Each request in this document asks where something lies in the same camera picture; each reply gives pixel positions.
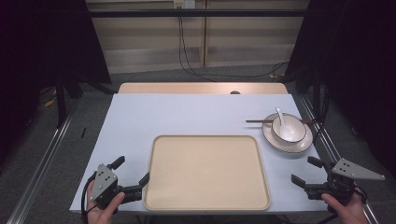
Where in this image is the metal floor rail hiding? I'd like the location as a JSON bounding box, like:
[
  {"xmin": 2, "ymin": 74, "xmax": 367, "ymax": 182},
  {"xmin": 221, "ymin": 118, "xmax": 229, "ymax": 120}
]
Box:
[
  {"xmin": 299, "ymin": 95, "xmax": 380, "ymax": 224},
  {"xmin": 5, "ymin": 101, "xmax": 80, "ymax": 224}
]

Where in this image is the black metal stand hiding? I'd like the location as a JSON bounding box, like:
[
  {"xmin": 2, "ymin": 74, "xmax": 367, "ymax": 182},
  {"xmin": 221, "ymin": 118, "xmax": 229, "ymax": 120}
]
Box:
[{"xmin": 54, "ymin": 72, "xmax": 68, "ymax": 129}]

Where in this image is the beige rectangular tray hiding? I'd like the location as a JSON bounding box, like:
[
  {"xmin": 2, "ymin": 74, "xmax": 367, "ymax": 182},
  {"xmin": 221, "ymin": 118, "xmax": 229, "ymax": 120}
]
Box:
[{"xmin": 142, "ymin": 134, "xmax": 272, "ymax": 212}]

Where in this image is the white ceramic spoon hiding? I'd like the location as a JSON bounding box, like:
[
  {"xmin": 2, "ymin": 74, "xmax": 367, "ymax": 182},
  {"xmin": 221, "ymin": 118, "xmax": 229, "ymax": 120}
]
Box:
[{"xmin": 275, "ymin": 106, "xmax": 289, "ymax": 135}]

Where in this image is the white table mat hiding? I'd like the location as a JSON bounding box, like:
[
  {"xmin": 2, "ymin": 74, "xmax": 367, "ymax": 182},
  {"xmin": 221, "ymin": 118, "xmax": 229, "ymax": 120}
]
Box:
[{"xmin": 69, "ymin": 92, "xmax": 329, "ymax": 215}]

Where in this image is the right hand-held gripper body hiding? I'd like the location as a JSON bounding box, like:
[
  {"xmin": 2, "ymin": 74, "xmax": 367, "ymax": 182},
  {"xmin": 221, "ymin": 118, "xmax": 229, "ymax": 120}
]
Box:
[{"xmin": 304, "ymin": 158, "xmax": 386, "ymax": 205}]

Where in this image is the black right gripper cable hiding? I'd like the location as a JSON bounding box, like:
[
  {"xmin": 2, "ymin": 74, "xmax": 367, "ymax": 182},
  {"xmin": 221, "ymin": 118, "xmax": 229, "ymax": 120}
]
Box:
[{"xmin": 354, "ymin": 185, "xmax": 369, "ymax": 203}]

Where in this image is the person's left hand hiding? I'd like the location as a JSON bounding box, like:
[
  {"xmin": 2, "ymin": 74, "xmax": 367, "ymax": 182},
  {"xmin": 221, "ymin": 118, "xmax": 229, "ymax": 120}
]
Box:
[{"xmin": 86, "ymin": 181, "xmax": 126, "ymax": 224}]

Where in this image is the wooden table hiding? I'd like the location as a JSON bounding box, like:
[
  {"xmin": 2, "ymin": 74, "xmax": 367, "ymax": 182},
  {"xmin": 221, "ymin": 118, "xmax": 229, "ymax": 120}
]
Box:
[{"xmin": 118, "ymin": 81, "xmax": 290, "ymax": 95}]

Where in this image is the black curtain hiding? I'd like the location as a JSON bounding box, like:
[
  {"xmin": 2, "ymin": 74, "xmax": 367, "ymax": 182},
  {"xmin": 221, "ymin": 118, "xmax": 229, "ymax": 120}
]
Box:
[
  {"xmin": 0, "ymin": 0, "xmax": 112, "ymax": 171},
  {"xmin": 284, "ymin": 0, "xmax": 396, "ymax": 178}
]

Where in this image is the white bowl with dark rim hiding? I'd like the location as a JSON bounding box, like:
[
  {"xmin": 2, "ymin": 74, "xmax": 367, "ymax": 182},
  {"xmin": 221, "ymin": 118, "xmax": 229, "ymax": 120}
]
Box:
[{"xmin": 271, "ymin": 114, "xmax": 307, "ymax": 145}]

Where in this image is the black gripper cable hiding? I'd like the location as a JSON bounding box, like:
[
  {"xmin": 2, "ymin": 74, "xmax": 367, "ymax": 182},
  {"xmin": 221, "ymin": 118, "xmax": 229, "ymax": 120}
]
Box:
[
  {"xmin": 354, "ymin": 185, "xmax": 369, "ymax": 203},
  {"xmin": 80, "ymin": 172, "xmax": 98, "ymax": 224}
]

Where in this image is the brown chopstick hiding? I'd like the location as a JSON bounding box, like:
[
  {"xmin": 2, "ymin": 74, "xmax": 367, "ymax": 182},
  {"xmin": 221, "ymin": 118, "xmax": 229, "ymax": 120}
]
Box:
[
  {"xmin": 245, "ymin": 119, "xmax": 316, "ymax": 124},
  {"xmin": 246, "ymin": 119, "xmax": 316, "ymax": 125}
]

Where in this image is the person's right hand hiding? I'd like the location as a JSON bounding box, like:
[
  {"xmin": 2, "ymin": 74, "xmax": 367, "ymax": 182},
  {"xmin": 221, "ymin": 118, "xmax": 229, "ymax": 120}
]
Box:
[{"xmin": 321, "ymin": 191, "xmax": 371, "ymax": 224}]

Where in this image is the white wall socket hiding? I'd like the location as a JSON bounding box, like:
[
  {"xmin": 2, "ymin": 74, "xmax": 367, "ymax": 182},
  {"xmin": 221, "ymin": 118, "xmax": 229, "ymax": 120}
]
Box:
[{"xmin": 173, "ymin": 0, "xmax": 196, "ymax": 9}]

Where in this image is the white plate with dark rim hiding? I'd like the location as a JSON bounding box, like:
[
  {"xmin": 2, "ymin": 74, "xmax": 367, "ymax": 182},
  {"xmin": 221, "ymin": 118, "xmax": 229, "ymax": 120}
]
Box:
[{"xmin": 262, "ymin": 112, "xmax": 314, "ymax": 154}]

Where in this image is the black horizontal bar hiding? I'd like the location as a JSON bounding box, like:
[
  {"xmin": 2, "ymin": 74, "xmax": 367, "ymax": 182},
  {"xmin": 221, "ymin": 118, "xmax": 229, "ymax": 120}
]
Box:
[{"xmin": 88, "ymin": 8, "xmax": 308, "ymax": 19}]

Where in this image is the black wall cable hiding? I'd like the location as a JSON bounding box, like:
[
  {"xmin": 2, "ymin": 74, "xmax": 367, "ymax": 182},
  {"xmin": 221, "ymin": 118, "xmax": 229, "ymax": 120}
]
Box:
[{"xmin": 177, "ymin": 16, "xmax": 290, "ymax": 80}]

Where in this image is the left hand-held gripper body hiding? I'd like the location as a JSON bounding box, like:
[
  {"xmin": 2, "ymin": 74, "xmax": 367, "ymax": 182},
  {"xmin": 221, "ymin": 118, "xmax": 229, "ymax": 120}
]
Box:
[{"xmin": 89, "ymin": 163, "xmax": 144, "ymax": 213}]

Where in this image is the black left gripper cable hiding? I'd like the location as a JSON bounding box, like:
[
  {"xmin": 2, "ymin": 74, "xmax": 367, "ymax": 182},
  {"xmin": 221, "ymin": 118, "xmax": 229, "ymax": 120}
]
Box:
[{"xmin": 80, "ymin": 172, "xmax": 98, "ymax": 224}]

